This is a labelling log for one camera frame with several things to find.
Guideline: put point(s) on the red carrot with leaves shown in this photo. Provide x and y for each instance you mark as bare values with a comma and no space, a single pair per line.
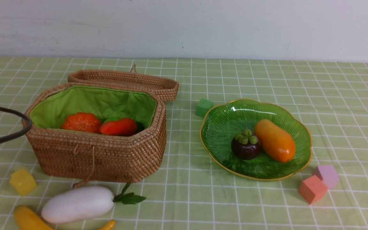
118,125

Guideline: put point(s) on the dark purple mangosteen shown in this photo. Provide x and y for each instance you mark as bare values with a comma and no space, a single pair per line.
246,145

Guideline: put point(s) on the orange yellow mango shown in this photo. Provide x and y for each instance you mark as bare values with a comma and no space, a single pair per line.
275,141

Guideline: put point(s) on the orange toy pumpkin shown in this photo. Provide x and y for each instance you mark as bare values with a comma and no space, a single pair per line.
83,122

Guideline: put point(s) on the white radish with leaves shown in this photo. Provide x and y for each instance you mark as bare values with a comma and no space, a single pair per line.
85,203

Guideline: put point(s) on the yellow banana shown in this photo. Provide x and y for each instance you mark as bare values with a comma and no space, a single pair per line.
26,219

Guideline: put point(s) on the green foam cube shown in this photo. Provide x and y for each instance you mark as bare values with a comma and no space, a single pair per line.
203,106

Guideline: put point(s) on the woven rattan basket lid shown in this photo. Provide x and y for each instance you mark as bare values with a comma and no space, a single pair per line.
165,88

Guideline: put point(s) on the green glass leaf plate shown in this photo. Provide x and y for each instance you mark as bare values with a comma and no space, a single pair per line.
223,122

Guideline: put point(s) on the woven rattan basket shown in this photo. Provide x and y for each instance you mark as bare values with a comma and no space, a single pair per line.
90,156

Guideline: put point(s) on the pink foam cube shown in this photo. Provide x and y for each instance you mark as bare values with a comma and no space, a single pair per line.
312,189

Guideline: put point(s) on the purple foam cube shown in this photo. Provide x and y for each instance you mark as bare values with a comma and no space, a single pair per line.
328,175

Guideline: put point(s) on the green checkered tablecloth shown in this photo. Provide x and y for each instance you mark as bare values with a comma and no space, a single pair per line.
190,191

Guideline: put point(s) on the yellow foam cube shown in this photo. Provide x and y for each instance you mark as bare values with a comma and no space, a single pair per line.
22,182

